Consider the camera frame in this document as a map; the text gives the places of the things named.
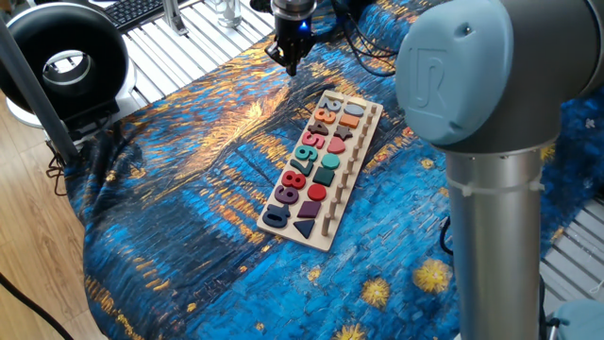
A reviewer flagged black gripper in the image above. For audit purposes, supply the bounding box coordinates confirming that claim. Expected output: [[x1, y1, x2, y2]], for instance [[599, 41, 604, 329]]
[[263, 13, 316, 77]]

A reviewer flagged clear glass cup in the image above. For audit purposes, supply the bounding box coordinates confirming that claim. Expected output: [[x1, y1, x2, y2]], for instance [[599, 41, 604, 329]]
[[214, 0, 243, 28]]

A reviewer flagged pink number five piece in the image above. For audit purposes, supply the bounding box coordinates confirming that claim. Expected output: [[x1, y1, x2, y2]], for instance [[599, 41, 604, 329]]
[[301, 130, 326, 150]]

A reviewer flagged teal number six piece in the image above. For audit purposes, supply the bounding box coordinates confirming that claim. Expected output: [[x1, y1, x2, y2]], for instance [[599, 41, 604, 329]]
[[294, 144, 319, 163]]

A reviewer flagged dark green number seven piece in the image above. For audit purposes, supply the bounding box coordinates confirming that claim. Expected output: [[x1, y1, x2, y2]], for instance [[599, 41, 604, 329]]
[[289, 158, 314, 178]]

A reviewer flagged red number eight piece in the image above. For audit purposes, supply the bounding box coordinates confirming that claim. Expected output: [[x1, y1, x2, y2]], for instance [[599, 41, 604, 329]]
[[281, 170, 307, 191]]

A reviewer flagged dark green square piece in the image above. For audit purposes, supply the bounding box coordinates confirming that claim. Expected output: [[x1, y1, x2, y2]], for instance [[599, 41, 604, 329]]
[[311, 166, 336, 187]]

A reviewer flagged purple number nine piece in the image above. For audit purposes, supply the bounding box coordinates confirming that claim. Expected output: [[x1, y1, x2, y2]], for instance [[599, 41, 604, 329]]
[[274, 184, 300, 206]]

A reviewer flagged purple parallelogram piece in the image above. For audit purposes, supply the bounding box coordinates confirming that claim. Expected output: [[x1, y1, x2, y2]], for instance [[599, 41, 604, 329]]
[[296, 200, 322, 219]]

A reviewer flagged black keyboard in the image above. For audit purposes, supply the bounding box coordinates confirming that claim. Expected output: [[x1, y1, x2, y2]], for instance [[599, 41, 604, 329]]
[[103, 0, 190, 32]]

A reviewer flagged navy number ten piece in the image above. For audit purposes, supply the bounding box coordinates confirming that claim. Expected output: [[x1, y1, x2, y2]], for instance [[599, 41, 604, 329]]
[[261, 203, 292, 230]]

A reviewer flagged navy triangle piece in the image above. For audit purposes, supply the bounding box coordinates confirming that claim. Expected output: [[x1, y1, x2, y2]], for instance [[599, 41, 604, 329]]
[[293, 218, 316, 240]]

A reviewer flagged wooden puzzle board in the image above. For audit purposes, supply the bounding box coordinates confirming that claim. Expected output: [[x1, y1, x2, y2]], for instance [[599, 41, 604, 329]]
[[257, 89, 384, 253]]

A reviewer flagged starry night painted cloth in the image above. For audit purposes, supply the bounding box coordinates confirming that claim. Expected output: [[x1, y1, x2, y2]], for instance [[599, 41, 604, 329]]
[[65, 0, 604, 340]]

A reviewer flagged black box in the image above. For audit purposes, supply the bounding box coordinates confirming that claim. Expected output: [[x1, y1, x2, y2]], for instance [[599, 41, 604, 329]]
[[63, 98, 122, 143]]

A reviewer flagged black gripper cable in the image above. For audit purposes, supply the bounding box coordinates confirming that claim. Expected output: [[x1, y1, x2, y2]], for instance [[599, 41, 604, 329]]
[[329, 0, 402, 79]]

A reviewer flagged metal bracket post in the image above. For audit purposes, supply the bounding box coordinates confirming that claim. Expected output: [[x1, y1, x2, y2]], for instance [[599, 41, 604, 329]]
[[161, 0, 189, 37]]

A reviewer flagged dark grey frame post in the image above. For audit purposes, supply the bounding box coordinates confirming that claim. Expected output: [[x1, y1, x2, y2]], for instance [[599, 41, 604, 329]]
[[0, 18, 80, 165]]

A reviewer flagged black floor cable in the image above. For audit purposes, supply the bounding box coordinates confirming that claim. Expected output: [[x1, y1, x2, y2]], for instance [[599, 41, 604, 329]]
[[0, 271, 75, 340], [44, 141, 70, 197]]

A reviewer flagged black ring light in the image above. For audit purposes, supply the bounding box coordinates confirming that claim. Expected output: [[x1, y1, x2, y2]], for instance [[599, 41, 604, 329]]
[[0, 2, 138, 129]]

